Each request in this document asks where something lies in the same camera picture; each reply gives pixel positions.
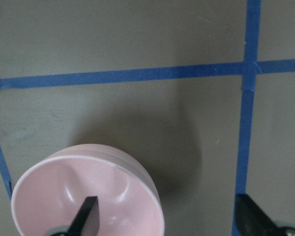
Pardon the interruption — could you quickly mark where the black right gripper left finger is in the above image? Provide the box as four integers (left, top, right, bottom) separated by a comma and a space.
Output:
66, 196, 98, 236

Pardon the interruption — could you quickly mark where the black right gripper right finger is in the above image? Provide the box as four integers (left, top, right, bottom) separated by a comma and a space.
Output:
236, 194, 285, 236

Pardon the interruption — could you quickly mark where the small pink bowl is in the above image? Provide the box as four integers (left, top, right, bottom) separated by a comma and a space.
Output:
11, 144, 165, 236

